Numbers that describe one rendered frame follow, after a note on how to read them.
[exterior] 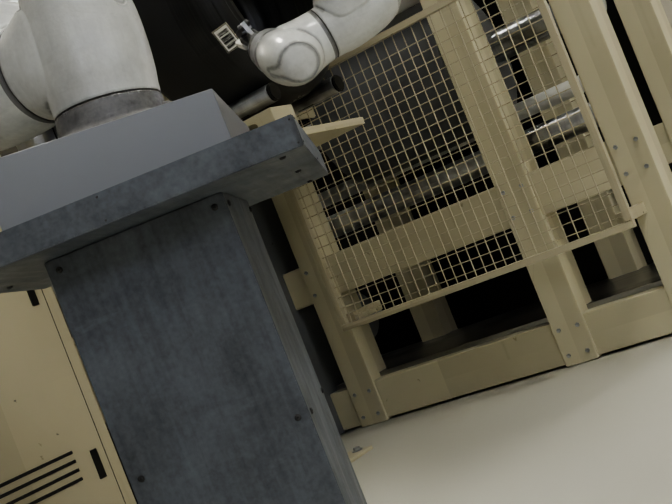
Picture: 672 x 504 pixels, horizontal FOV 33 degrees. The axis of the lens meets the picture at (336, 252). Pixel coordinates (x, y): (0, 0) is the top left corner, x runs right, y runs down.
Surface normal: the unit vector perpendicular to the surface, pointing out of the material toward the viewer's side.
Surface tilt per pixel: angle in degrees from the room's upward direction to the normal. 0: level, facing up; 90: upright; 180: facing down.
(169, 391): 90
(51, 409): 90
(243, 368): 90
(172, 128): 90
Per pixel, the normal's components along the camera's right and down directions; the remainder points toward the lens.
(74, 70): -0.21, 0.05
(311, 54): 0.36, 0.18
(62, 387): 0.76, -0.32
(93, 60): 0.14, -0.07
